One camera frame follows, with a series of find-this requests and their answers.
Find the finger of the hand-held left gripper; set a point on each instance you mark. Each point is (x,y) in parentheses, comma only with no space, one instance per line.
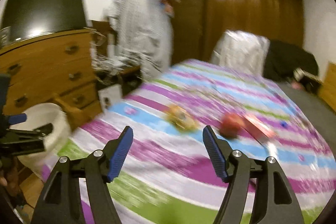
(17,118)
(26,146)

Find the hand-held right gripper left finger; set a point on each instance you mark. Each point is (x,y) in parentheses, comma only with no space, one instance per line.
(119,155)

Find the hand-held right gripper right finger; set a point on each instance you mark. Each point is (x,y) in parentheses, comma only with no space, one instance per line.
(214,153)

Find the red round object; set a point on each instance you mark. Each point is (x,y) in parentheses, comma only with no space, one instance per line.
(232,123)

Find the white plastic bucket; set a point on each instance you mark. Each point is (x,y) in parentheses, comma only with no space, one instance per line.
(56,121)

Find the gold yellow wrapper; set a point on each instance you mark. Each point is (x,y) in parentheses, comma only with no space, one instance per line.
(181,117)

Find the red packet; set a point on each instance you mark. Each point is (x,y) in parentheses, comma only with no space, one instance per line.
(258,127)

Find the striped floral blanket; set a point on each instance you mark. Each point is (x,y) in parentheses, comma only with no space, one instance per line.
(170,161)

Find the wooden drawer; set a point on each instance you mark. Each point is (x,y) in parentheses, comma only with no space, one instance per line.
(42,58)
(86,95)
(50,85)

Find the wooden chest of drawers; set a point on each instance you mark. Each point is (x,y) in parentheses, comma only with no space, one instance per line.
(47,66)

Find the knife block carton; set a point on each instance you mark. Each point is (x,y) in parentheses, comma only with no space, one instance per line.
(110,96)

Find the grey cartoon print cup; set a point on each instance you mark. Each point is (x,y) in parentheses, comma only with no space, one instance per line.
(4,36)

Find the small wooden table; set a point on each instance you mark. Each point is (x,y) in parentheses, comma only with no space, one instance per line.
(126,70)

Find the black flat television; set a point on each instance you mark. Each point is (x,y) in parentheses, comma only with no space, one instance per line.
(44,14)

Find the clear plastic wrapped bundle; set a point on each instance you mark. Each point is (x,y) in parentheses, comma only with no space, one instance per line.
(240,53)

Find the grey bed sheet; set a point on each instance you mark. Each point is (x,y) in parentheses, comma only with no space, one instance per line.
(309,106)

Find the black cloth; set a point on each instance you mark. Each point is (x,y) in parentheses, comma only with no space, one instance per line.
(288,61)

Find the grey striped white cloth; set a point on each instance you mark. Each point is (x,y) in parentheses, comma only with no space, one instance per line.
(136,29)

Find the brown wooden door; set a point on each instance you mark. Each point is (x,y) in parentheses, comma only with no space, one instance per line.
(187,24)

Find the brown wooden wardrobe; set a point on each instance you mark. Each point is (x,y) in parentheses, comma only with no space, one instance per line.
(252,16)

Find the colourful hanging ornament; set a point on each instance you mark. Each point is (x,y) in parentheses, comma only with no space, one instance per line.
(169,7)

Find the wooden bed frame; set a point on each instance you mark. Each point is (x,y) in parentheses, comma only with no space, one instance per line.
(69,113)

